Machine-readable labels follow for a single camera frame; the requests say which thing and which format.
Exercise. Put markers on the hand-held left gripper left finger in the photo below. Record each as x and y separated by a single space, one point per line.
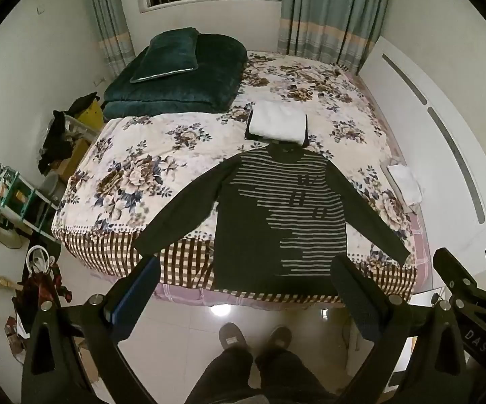
135 298

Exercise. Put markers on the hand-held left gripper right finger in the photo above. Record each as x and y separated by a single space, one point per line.
354 298

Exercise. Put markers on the dark green striped sweater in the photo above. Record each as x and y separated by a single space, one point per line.
247 227

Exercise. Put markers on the person's right shoe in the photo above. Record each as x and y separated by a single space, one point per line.
277 338

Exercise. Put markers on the person's shoe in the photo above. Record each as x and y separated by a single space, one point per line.
277 338
232 336

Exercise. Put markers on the red patterned bag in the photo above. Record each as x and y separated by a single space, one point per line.
43 286

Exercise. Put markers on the small white folded cloth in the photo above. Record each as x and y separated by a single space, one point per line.
403 183

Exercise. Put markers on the person's left shoe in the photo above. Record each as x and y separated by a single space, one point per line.
232 336

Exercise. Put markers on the white headboard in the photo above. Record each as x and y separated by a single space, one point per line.
478 134

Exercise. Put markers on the person's dark trousers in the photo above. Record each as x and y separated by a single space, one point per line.
243 378

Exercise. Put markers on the floral checked blanket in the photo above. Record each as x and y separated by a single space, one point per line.
150 151

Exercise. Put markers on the green shelf rack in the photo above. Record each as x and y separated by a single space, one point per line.
20 202

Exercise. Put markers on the black hanging clothing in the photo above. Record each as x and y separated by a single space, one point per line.
60 139

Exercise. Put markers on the yellow box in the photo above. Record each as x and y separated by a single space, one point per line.
91 115

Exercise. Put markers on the dark green folded quilt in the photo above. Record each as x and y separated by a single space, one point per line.
209 80

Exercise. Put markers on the dark green pillow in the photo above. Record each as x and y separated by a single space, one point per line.
165 57

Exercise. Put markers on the grey-blue banded curtain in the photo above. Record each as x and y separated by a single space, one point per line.
108 21
331 17

